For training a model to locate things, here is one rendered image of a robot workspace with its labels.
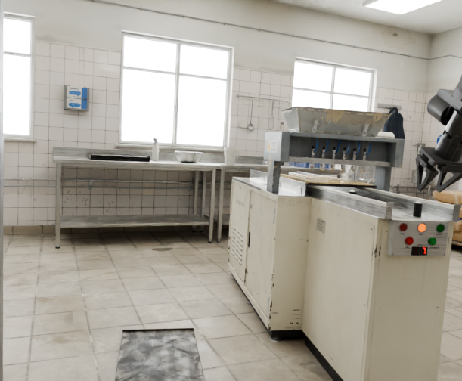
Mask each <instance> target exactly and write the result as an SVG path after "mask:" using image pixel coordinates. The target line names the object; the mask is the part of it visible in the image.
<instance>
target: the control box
mask: <svg viewBox="0 0 462 381"><path fill-rule="evenodd" d="M403 223H405V224H406V225H407V230H406V231H401V230H400V225H401V224H403ZM420 224H425V225H426V230H425V231H423V232H420V231H419V229H418V227H419V225H420ZM438 225H444V230H443V231H442V232H438V231H437V226H438ZM448 226H449V221H446V220H426V219H396V218H392V220H389V236H388V243H387V252H386V254H388V255H390V256H445V254H446V247H447V240H448ZM408 237H412V238H413V240H414V242H413V243H412V244H411V245H407V244H406V242H405V241H406V239H407V238H408ZM431 237H434V238H436V244H435V245H430V244H429V239H430V238H431ZM415 247H417V248H418V250H417V249H415ZM422 248H425V249H426V251H425V252H426V254H425V255H422V252H423V251H422ZM414 249H415V250H417V254H416V255H415V254H414ZM425 249H423V250H425ZM415 253H416V252H415ZM423 253H424V252H423Z"/></svg>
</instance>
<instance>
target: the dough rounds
mask: <svg viewBox="0 0 462 381"><path fill-rule="evenodd" d="M281 177H283V178H289V179H292V180H295V181H301V182H304V183H306V184H308V183H321V184H356V185H370V184H368V183H364V182H359V181H351V180H346V179H342V178H335V177H330V176H324V177H323V176H313V175H307V176H305V175H283V174H281Z"/></svg>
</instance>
